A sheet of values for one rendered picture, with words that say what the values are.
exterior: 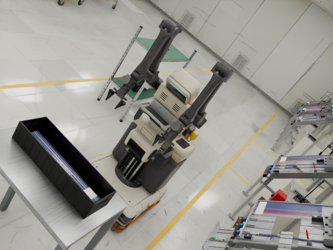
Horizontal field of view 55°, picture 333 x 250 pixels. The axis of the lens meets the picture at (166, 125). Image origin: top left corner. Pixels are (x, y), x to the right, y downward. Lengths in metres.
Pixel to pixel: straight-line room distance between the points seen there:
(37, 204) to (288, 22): 10.07
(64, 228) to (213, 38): 10.31
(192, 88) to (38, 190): 1.12
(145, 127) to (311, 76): 8.88
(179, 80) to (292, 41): 8.91
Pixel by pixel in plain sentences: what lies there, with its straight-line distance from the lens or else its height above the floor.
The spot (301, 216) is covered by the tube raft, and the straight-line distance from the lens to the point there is 2.75.
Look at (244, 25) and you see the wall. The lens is 11.19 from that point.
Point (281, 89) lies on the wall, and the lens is 10.96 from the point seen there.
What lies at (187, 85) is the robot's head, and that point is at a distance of 2.14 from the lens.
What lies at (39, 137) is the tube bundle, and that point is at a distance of 1.82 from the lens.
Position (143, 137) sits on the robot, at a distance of 2.39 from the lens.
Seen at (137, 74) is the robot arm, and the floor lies 1.23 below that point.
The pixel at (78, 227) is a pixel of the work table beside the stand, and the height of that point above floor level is 0.80.
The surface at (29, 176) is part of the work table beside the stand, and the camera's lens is 1.67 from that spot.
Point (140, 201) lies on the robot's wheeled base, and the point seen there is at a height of 0.28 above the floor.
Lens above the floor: 1.95
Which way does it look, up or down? 25 degrees down
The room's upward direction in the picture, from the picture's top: 36 degrees clockwise
